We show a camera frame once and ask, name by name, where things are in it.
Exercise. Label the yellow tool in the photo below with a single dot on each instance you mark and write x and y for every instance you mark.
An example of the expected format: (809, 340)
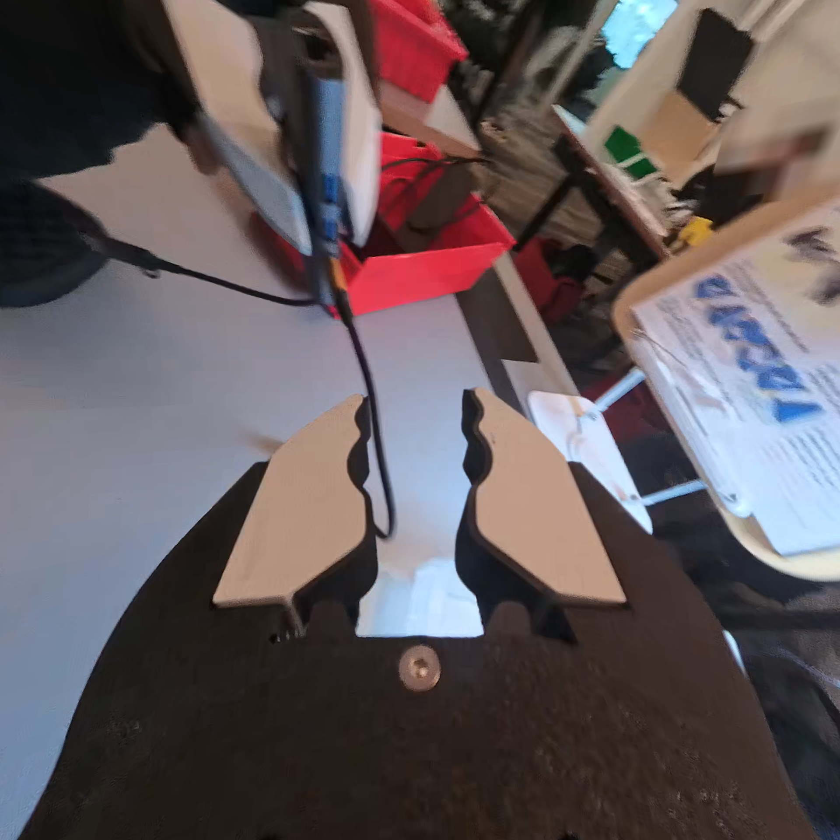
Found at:
(695, 231)

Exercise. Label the red ribbed bin white label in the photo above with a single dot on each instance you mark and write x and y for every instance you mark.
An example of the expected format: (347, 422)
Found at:
(413, 46)

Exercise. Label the person's left forearm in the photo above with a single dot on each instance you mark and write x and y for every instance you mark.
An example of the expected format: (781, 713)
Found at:
(59, 79)

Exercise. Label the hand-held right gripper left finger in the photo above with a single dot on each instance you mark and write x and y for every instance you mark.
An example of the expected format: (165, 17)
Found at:
(302, 512)

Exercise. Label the red bag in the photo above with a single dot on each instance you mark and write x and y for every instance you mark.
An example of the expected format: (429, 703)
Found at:
(558, 289)

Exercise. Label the printed sign board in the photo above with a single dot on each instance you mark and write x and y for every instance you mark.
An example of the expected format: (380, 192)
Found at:
(735, 394)

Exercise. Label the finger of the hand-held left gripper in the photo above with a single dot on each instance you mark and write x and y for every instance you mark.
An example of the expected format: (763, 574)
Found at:
(236, 98)
(361, 131)

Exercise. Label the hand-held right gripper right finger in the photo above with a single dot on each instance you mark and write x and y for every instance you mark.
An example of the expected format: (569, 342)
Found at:
(538, 525)

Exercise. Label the red plastic bin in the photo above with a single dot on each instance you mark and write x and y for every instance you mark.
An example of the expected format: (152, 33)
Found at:
(426, 275)

